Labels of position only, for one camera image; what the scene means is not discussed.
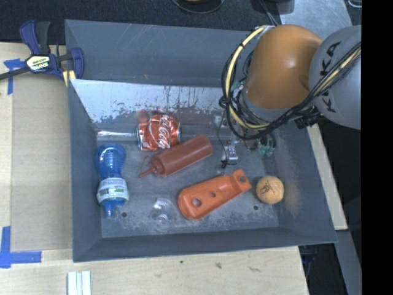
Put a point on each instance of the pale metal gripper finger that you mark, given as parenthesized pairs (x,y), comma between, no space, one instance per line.
(231,154)
(233,140)

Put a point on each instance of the orange ball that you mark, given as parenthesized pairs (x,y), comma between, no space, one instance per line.
(270,190)

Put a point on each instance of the red-brown squeeze bottle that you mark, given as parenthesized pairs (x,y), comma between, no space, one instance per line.
(181,157)

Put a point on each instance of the crushed red drink can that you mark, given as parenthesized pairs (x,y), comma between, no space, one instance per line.
(158,131)

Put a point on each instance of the clear glass thing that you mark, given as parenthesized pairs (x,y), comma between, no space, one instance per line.
(161,206)

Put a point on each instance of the grey metal bin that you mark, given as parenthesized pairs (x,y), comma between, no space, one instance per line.
(172,57)

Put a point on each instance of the blue plastic bottle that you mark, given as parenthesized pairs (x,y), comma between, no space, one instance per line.
(110,171)

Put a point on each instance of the black cylinder on white bracket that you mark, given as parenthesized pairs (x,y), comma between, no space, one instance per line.
(308,120)

